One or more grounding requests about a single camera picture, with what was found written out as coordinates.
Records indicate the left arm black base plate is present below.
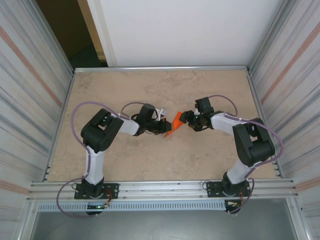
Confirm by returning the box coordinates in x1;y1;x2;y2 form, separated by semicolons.
74;183;120;200

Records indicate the orange paper sheet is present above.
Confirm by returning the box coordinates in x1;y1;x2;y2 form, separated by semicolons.
163;111;185;139

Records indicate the aluminium frame cross bar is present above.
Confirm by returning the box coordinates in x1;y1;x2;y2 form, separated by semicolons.
73;65;251;74

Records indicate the grey metal lower shelf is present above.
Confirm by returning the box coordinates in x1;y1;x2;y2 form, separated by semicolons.
29;199;298;240

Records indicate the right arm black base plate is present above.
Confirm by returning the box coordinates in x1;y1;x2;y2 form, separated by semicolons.
206;180;252;198

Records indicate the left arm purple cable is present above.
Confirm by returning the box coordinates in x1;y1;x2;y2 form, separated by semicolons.
56;101;151;220

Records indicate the aluminium mounting rail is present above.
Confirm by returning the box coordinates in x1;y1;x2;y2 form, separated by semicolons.
26;177;300;202

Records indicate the grey slotted cable duct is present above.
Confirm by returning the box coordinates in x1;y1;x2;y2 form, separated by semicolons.
36;201;227;212

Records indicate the aluminium frame side bar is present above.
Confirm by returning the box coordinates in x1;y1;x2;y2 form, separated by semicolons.
246;69;285;180
44;71;76;182

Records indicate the white door frame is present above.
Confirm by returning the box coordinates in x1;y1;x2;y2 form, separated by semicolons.
76;0;118;68

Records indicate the aluminium frame post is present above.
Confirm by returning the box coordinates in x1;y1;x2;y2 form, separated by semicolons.
24;0;75;74
249;0;297;70

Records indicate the small circuit board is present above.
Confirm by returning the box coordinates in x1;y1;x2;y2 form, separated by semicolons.
86;203;111;210

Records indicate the black cable connector mount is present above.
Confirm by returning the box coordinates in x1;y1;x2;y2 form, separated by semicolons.
224;199;244;215

